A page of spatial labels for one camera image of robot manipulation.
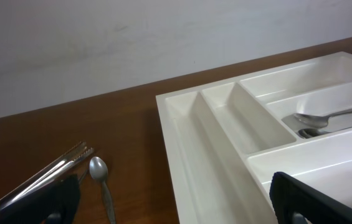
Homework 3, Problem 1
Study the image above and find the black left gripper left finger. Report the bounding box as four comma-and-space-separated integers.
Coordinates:
0, 174, 80, 223

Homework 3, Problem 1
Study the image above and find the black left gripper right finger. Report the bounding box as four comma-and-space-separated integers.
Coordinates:
269, 172, 352, 224

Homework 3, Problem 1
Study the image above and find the steel teaspoon patterned handle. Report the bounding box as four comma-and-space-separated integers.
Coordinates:
89, 156, 117, 224

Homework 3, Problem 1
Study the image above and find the large steel tablespoon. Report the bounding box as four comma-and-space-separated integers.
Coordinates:
293, 108, 352, 128

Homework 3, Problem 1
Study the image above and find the small thin steel teaspoon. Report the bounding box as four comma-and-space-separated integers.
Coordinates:
78, 169, 88, 185

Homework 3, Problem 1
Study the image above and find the white plastic cutlery tray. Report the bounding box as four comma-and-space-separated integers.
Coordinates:
156, 52, 352, 223

